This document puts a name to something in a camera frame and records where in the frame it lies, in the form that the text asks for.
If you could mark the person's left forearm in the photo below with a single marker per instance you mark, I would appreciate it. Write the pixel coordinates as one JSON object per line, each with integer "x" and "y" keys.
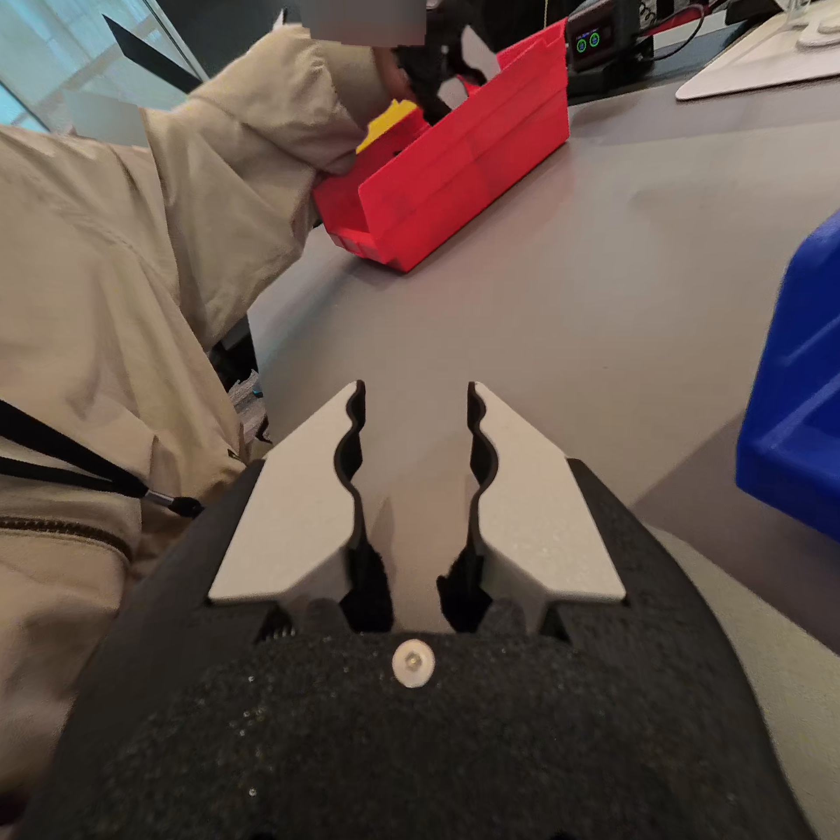
{"x": 262, "y": 164}

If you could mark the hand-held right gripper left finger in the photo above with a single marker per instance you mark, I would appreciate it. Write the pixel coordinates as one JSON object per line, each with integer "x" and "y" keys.
{"x": 289, "y": 525}

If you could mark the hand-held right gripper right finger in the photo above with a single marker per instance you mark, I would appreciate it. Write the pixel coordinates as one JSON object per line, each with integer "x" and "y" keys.
{"x": 544, "y": 525}

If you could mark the black charger with green display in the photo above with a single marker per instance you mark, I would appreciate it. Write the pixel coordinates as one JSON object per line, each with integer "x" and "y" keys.
{"x": 610, "y": 39}

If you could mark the white flat tray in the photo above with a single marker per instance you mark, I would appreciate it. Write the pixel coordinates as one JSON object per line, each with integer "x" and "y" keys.
{"x": 754, "y": 65}

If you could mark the white object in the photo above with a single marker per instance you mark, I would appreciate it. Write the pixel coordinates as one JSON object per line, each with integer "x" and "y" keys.
{"x": 820, "y": 29}

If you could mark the yellow plastic part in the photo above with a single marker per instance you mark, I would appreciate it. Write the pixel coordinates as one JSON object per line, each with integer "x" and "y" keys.
{"x": 390, "y": 121}

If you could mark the person's beige jacket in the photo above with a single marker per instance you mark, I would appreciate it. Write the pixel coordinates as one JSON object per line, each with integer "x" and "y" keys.
{"x": 79, "y": 328}

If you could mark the black angular panel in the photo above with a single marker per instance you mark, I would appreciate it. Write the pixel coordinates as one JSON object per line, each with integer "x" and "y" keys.
{"x": 157, "y": 62}

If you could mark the red plastic bin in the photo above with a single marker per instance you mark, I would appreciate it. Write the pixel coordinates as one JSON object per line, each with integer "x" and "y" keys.
{"x": 459, "y": 164}

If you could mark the person's left hand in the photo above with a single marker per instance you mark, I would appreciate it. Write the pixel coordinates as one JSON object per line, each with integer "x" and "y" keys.
{"x": 394, "y": 72}

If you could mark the blue plastic bin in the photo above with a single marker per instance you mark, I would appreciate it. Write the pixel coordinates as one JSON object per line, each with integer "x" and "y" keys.
{"x": 800, "y": 394}

